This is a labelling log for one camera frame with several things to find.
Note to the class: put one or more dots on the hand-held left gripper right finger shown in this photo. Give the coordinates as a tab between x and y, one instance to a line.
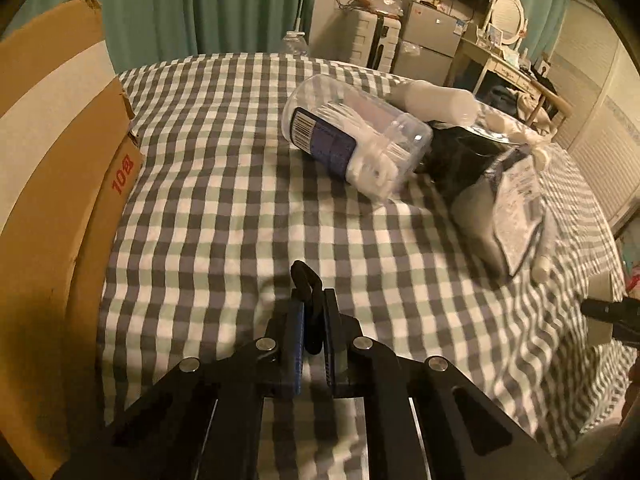
330	347

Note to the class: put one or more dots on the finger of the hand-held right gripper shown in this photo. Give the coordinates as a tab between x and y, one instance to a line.
607	312

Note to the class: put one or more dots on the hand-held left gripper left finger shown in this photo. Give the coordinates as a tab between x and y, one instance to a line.
295	342

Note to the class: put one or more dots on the black clip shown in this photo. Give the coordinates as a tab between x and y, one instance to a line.
304	274

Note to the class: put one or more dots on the brown cardboard box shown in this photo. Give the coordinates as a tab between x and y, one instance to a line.
50	210

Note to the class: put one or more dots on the clear packet with white label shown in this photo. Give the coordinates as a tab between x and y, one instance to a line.
520	205

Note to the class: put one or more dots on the grey white checkered blanket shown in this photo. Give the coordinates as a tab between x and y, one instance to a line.
225	210

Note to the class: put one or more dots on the white wardrobe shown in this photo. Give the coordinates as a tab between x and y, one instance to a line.
600	110

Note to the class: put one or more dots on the black pouch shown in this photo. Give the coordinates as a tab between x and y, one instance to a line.
457	155

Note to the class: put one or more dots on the wooden chair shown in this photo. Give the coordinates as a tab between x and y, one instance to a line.
547	102

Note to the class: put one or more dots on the clear tub of plastic cutlery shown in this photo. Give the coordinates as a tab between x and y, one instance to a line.
350	125

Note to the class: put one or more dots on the cream dressing table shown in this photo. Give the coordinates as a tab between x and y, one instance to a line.
492	67

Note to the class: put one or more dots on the stack of white cups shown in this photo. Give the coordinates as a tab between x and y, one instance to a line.
435	97

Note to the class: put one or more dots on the clear water bottle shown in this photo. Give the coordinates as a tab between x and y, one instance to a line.
295	44

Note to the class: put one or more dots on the white suitcase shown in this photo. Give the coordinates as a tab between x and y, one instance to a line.
367	42

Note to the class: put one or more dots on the oval white mirror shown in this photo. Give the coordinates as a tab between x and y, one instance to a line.
507	17

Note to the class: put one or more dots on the teal curtain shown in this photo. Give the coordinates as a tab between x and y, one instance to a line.
175	5
535	5

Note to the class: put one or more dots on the grey mini fridge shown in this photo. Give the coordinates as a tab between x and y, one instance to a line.
430	40

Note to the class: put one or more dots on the plastic bags on suitcase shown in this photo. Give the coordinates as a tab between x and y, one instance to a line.
382	1

